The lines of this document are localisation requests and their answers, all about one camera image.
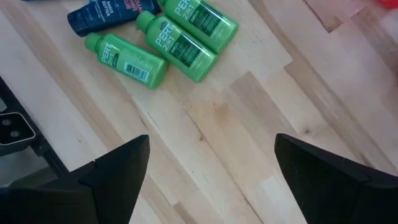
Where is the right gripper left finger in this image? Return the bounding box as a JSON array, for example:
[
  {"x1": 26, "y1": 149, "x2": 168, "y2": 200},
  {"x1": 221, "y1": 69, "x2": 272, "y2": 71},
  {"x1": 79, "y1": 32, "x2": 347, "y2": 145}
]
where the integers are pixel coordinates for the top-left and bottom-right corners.
[{"x1": 0, "y1": 134, "x2": 151, "y2": 224}]

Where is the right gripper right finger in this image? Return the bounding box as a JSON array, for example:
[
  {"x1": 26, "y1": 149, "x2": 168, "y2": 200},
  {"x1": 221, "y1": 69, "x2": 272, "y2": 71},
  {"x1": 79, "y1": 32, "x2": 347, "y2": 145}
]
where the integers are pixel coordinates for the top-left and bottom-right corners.
[{"x1": 274, "y1": 133, "x2": 398, "y2": 224}]

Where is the green Pert shampoo bottle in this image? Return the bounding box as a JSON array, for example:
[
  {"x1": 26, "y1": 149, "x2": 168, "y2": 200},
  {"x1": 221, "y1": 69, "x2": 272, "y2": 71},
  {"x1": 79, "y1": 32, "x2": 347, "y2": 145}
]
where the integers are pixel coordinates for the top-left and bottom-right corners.
[
  {"x1": 84, "y1": 32, "x2": 169, "y2": 90},
  {"x1": 157, "y1": 0, "x2": 239, "y2": 55},
  {"x1": 136, "y1": 10, "x2": 218, "y2": 83}
]

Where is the navy DSC shave butter tube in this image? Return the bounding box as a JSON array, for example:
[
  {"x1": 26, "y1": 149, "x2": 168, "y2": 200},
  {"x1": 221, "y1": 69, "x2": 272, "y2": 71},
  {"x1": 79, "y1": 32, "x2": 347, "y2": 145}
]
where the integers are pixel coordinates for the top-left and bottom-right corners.
[{"x1": 67, "y1": 0, "x2": 162, "y2": 38}]

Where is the red plastic basket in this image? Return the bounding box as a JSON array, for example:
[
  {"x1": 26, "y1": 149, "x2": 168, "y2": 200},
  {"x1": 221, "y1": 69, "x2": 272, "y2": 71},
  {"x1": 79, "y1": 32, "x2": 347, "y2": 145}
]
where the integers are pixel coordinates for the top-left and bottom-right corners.
[{"x1": 377, "y1": 0, "x2": 398, "y2": 9}]

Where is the black aluminium table frame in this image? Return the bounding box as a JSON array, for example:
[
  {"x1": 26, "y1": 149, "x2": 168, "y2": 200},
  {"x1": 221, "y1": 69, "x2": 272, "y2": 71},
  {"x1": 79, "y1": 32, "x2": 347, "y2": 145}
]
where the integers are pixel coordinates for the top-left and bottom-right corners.
[{"x1": 0, "y1": 76, "x2": 70, "y2": 189}]

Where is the black bracket with screws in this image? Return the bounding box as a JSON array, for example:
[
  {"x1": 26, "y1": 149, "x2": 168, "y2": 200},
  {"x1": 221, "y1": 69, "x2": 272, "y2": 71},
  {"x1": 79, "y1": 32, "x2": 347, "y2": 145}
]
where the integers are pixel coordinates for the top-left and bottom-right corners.
[{"x1": 0, "y1": 111, "x2": 37, "y2": 156}]

